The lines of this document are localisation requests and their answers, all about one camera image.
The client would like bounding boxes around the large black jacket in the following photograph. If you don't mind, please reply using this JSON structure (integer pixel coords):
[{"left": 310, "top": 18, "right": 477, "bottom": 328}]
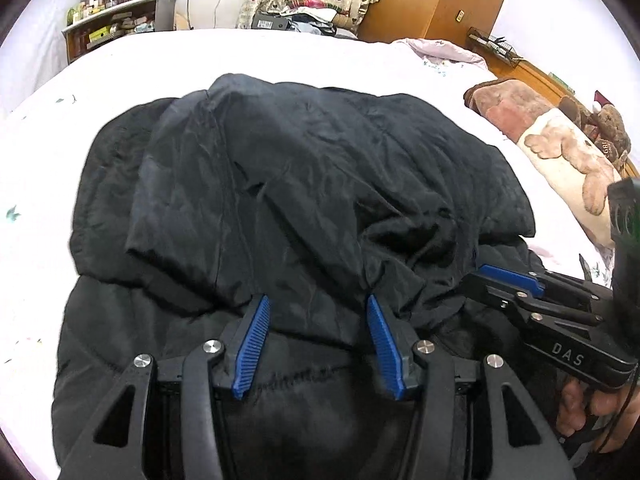
[{"left": 52, "top": 75, "right": 559, "bottom": 479}]

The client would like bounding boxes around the clothes pile by window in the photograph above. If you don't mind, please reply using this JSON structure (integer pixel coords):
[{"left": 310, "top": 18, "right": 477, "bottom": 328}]
[{"left": 248, "top": 0, "right": 363, "bottom": 39}]

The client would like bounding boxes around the person's right hand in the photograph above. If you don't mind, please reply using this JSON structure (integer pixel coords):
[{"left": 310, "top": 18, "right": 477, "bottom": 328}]
[{"left": 555, "top": 377, "right": 639, "bottom": 453}]

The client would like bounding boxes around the brown bear pattern pillow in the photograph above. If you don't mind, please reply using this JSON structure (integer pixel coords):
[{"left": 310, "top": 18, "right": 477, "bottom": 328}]
[{"left": 463, "top": 79, "right": 620, "bottom": 248}]

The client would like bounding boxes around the brown teddy bear toy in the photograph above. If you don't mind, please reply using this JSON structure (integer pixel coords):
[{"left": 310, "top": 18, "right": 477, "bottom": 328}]
[{"left": 587, "top": 104, "right": 631, "bottom": 170}]

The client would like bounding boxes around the wooden headboard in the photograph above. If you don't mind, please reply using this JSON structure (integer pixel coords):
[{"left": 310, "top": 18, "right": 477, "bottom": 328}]
[{"left": 466, "top": 27, "right": 640, "bottom": 181}]

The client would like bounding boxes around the pink floral bed sheet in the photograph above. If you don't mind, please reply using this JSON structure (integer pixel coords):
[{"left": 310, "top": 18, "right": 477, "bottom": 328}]
[{"left": 1, "top": 28, "right": 606, "bottom": 479}]

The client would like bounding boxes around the wooden wardrobe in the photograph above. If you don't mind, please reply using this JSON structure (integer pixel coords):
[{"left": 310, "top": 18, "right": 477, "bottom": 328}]
[{"left": 357, "top": 0, "right": 504, "bottom": 47}]

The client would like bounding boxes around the grey storage shelf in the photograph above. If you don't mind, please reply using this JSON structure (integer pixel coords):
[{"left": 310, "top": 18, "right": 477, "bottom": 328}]
[{"left": 62, "top": 0, "right": 177, "bottom": 64}]

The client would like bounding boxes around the black camera box green light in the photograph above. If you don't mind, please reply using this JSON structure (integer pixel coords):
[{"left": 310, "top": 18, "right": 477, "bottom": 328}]
[{"left": 608, "top": 178, "right": 639, "bottom": 322}]

